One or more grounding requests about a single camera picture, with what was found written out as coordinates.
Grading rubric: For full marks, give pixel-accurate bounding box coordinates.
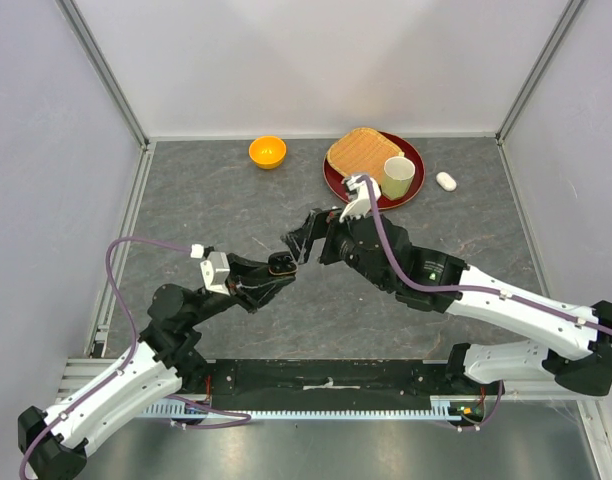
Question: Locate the orange plastic bowl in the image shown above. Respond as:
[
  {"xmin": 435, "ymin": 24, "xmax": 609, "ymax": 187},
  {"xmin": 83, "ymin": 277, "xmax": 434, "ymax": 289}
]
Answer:
[{"xmin": 248, "ymin": 136, "xmax": 287, "ymax": 170}]

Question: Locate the dark red round tray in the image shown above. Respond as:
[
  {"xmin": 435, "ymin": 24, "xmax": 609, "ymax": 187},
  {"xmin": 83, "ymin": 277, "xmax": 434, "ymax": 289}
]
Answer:
[{"xmin": 323, "ymin": 131, "xmax": 425, "ymax": 211}]

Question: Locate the woven bamboo tray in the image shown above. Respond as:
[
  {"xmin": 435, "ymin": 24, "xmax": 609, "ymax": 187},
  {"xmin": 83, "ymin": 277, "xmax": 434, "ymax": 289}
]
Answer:
[{"xmin": 326, "ymin": 127, "xmax": 403, "ymax": 184}]

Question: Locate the pale green cup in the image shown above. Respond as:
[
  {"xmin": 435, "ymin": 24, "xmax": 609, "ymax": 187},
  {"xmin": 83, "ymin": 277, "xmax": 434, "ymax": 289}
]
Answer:
[{"xmin": 380, "ymin": 156, "xmax": 416, "ymax": 200}]

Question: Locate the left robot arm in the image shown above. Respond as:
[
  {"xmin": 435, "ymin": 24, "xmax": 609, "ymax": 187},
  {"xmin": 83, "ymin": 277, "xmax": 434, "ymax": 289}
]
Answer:
[{"xmin": 18, "ymin": 251, "xmax": 297, "ymax": 479}]

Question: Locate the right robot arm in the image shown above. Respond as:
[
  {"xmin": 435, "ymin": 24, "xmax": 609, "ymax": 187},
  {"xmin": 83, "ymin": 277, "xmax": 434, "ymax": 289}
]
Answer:
[{"xmin": 282, "ymin": 209, "xmax": 612, "ymax": 397}]

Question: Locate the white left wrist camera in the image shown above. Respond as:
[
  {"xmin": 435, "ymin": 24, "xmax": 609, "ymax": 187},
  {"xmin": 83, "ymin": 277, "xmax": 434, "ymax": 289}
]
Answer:
[{"xmin": 200, "ymin": 251, "xmax": 230, "ymax": 296}]

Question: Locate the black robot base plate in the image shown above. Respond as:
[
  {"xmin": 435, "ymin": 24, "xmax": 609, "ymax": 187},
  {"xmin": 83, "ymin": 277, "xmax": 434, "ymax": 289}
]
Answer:
[{"xmin": 182, "ymin": 359, "xmax": 500, "ymax": 413}]

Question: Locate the white earbud charging case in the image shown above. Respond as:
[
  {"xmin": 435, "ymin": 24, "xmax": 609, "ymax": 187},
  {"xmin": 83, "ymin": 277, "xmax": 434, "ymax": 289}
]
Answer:
[{"xmin": 435, "ymin": 172, "xmax": 457, "ymax": 192}]

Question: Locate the light blue cable duct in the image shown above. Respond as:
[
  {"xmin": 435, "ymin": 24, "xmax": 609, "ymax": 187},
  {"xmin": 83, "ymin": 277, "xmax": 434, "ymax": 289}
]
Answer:
[{"xmin": 137, "ymin": 399, "xmax": 461, "ymax": 421}]

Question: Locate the black earbud charging case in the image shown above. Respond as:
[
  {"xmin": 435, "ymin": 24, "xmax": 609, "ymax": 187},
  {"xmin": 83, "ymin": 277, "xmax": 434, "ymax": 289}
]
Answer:
[{"xmin": 267, "ymin": 251, "xmax": 298, "ymax": 276}]

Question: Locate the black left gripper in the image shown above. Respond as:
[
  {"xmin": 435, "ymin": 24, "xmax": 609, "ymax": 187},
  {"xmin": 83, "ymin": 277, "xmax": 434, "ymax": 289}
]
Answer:
[{"xmin": 186, "ymin": 251, "xmax": 296, "ymax": 326}]

